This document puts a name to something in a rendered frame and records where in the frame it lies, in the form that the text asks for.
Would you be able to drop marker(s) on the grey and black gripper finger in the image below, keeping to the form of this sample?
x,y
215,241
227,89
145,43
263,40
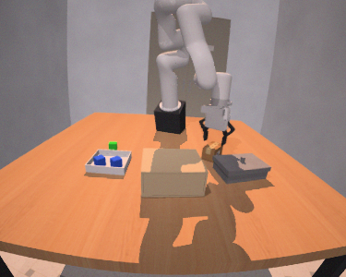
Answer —
x,y
205,129
224,138

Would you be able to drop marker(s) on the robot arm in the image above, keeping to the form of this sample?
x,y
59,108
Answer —
x,y
189,40

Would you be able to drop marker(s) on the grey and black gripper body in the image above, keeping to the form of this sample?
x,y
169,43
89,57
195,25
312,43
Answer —
x,y
217,122

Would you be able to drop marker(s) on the green block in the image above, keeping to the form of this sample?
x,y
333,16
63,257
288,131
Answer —
x,y
113,145

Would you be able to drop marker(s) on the brown cardboard box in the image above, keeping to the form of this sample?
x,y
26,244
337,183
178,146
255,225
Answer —
x,y
213,148

